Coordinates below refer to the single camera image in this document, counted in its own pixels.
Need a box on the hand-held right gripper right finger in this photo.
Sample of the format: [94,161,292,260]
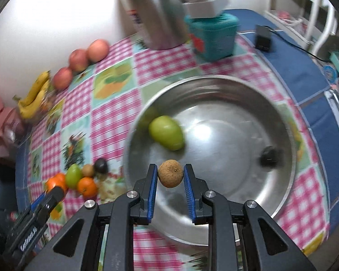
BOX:
[184,164,318,271]

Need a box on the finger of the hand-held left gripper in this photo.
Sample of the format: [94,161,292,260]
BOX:
[30,193,47,211]
[31,187,65,223]

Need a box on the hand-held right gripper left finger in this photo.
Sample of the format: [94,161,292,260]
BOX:
[40,164,159,271]

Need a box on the small orange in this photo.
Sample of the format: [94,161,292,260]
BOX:
[45,173,68,201]
[77,177,98,199]

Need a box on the green mango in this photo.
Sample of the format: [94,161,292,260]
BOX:
[66,164,82,190]
[148,115,185,151]

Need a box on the dark purple plum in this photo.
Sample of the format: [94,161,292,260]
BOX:
[259,146,279,166]
[94,159,108,175]

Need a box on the stainless steel basin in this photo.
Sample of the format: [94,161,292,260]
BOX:
[124,75,297,246]

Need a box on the clear plastic produce box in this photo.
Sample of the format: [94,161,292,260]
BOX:
[37,87,57,113]

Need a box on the yellow banana bunch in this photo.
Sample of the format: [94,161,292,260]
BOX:
[14,70,51,119]

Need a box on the red apple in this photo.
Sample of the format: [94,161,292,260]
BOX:
[68,49,89,73]
[52,67,74,90]
[87,40,109,63]

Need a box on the teal toy box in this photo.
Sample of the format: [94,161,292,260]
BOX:
[185,14,240,62]

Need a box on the black power adapter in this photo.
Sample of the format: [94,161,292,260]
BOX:
[255,24,272,53]

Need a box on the stainless steel thermos jug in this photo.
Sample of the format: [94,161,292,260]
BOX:
[113,0,191,51]

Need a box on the blue round badge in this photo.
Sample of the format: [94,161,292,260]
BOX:
[323,65,338,82]

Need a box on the white charger block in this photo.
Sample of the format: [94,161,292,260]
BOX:
[184,0,229,17]

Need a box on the pink plastic bag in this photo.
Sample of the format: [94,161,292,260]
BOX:
[274,10,300,27]

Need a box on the black cable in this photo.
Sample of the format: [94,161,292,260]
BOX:
[271,30,328,62]

